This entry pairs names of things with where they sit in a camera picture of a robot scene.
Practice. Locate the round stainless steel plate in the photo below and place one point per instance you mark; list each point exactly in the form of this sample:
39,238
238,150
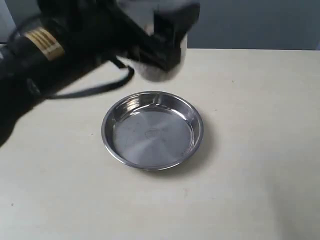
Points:
152,130

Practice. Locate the clear plastic bottle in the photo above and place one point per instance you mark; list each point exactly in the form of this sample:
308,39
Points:
152,65

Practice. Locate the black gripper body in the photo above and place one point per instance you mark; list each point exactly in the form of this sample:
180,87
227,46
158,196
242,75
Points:
89,27

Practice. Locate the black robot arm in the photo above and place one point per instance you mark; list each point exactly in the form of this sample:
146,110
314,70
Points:
34,67

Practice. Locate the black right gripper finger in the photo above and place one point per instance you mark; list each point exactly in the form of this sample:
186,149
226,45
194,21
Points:
170,26

